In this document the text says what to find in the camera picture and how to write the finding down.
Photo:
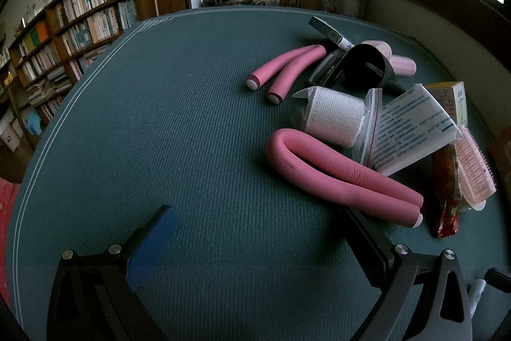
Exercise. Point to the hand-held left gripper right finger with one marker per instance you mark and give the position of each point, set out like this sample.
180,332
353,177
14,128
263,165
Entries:
375,247

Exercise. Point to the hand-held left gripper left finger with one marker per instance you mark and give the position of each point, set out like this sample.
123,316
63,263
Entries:
151,245

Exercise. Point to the thick pink foam curler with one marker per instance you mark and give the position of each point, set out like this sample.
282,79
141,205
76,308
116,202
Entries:
343,175

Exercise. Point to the red snack packet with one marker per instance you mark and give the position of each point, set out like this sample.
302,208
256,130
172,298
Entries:
447,189

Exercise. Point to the white printed paper packet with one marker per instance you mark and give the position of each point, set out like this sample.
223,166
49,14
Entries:
415,129

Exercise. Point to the white gauze roll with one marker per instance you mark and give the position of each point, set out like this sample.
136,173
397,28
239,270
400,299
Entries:
371,105
335,117

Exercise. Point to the yellow-green cardboard box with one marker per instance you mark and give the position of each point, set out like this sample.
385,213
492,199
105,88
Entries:
449,97

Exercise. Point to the black plastic funnel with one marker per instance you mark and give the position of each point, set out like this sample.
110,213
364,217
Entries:
365,65

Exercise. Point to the large pink hair roller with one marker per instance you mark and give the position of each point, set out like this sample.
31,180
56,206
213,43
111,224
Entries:
379,46

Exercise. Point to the green felt desktop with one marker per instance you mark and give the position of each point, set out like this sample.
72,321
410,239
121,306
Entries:
179,125

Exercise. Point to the pink hairbrush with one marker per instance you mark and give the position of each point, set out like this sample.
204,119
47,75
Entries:
473,169

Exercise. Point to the white gauze roll in bag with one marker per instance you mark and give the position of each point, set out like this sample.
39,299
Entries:
371,105

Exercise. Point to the pink cloth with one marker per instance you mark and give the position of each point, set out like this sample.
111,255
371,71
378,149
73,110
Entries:
8,229

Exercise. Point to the black compact case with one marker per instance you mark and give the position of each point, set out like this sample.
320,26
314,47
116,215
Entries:
325,67

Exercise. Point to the thin pink foam curler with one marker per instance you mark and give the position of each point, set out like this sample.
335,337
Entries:
287,63

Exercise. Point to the black marker pen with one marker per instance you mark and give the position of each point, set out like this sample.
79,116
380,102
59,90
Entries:
342,41

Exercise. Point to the rows of books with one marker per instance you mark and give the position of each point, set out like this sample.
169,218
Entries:
92,25

